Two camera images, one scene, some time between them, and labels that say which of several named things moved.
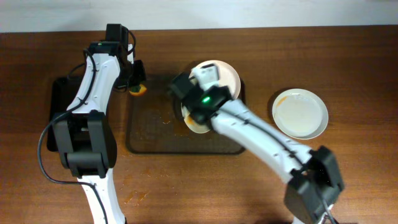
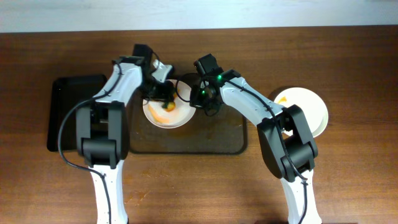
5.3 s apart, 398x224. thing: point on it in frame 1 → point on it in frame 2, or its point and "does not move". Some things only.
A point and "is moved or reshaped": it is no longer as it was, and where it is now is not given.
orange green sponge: x=137 y=90 is moved or reshaped
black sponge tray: x=64 y=92 does not move
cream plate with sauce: x=227 y=77 is moved or reshaped
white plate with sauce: x=191 y=122 → x=312 y=106
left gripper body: x=138 y=78 → x=160 y=94
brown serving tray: x=155 y=125 does not move
